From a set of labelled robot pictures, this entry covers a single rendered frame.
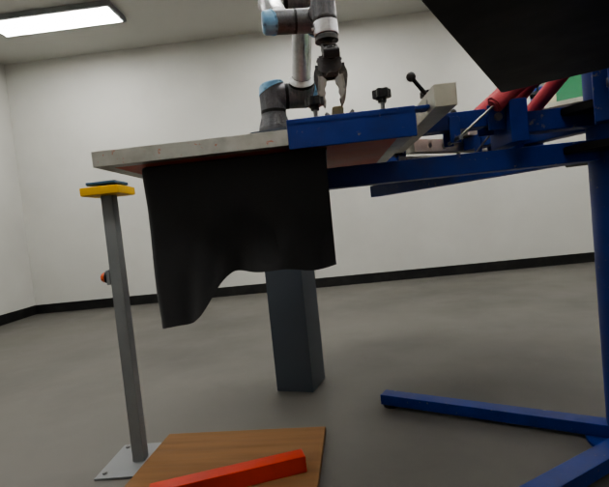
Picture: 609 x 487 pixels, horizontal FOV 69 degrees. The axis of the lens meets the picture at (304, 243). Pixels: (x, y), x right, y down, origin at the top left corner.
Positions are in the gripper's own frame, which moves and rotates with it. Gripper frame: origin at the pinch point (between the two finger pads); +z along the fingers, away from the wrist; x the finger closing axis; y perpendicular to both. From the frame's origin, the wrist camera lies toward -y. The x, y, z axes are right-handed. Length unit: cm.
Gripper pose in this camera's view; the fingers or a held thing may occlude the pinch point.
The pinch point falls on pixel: (333, 101)
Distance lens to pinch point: 139.4
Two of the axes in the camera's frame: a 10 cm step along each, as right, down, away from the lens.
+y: 0.4, -0.5, 10.0
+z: 1.1, 9.9, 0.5
